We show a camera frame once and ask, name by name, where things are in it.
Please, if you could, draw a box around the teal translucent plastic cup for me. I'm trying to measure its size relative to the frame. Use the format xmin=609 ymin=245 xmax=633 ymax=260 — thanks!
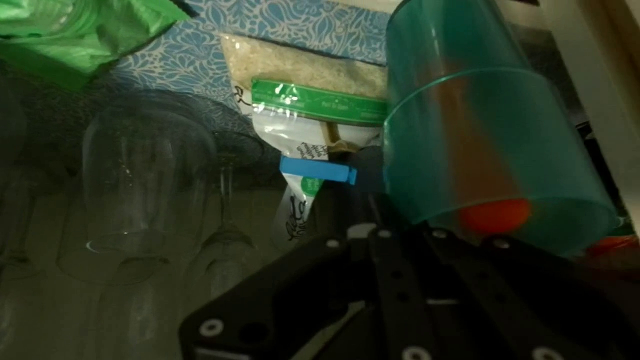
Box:
xmin=381 ymin=0 xmax=623 ymax=260

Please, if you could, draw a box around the blue bag clip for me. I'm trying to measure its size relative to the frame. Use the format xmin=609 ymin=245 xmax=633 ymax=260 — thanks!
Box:
xmin=278 ymin=154 xmax=359 ymax=188

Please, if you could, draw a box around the green plastic bag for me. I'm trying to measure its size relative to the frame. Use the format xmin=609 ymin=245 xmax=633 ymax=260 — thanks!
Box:
xmin=0 ymin=0 xmax=189 ymax=90

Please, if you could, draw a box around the rice bag with green label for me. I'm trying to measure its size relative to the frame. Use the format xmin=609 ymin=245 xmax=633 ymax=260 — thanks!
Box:
xmin=218 ymin=31 xmax=393 ymax=245

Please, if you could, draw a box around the blue patterned shelf liner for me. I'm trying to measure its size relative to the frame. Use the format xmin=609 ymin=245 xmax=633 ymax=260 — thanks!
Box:
xmin=110 ymin=0 xmax=396 ymax=105

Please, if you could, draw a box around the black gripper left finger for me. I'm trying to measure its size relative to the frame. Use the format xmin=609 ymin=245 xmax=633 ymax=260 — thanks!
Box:
xmin=177 ymin=225 xmax=436 ymax=360

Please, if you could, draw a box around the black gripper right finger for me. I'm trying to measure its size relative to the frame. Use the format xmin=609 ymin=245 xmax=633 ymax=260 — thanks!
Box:
xmin=413 ymin=225 xmax=640 ymax=360

